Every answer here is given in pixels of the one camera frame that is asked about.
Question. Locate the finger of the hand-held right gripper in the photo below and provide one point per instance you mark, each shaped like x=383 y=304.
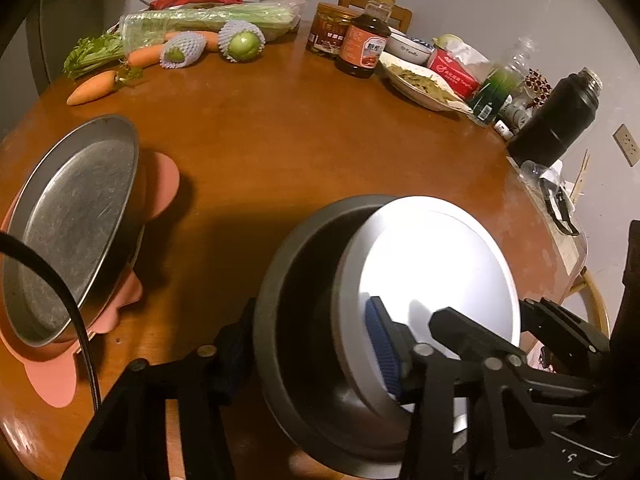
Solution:
x=465 y=330
x=560 y=320

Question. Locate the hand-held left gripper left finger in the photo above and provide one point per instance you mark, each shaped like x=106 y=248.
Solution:
x=220 y=360

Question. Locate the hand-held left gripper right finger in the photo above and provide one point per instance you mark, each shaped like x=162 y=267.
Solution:
x=382 y=345

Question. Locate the red white-lidded noodle bowl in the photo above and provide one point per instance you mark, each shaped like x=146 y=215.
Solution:
x=440 y=260

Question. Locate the metal bowl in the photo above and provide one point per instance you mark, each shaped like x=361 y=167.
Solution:
x=300 y=285

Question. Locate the pink plate with ears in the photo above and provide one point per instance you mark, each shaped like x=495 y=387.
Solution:
x=55 y=375

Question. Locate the round metal pan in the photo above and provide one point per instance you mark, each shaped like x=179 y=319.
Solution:
x=70 y=220

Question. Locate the curved wooden chair back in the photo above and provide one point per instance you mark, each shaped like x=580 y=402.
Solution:
x=597 y=305

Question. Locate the wooden sticks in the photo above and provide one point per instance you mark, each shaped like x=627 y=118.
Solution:
x=582 y=175

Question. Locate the black thermos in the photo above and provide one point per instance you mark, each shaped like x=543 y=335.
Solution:
x=555 y=120

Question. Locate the small white bottle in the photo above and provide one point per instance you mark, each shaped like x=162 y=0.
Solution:
x=512 y=120

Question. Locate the bundle of brown sticks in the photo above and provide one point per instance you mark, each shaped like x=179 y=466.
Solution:
x=537 y=87

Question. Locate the clear bottle with green liquid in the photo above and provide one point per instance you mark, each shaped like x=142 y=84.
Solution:
x=500 y=87

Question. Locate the dish of pickled vegetables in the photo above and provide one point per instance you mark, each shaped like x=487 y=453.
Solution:
x=425 y=85

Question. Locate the red tissue box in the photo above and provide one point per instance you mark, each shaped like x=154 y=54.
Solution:
x=455 y=72

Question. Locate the pale yellow round fruit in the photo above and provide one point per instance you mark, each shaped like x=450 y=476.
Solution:
x=451 y=41

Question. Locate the blue and white ceramic bowl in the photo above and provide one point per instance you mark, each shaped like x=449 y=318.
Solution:
x=410 y=46

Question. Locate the large carrot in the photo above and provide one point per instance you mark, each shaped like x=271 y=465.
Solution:
x=95 y=87

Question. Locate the dark sauce bottle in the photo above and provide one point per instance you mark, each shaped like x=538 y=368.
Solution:
x=362 y=45

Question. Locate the green fruit in foam net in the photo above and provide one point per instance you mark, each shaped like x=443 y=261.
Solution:
x=181 y=52
x=243 y=44

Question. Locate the chili sauce jar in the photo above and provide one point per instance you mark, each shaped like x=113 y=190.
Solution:
x=327 y=30

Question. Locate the wooden chair with cutout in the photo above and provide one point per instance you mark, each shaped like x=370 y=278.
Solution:
x=400 y=15

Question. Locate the celery in plastic bag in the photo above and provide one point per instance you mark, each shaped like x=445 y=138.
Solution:
x=200 y=17

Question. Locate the grey refrigerator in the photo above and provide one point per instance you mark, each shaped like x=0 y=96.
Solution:
x=55 y=25

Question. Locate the wall power outlet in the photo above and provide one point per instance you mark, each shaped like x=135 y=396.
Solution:
x=627 y=144

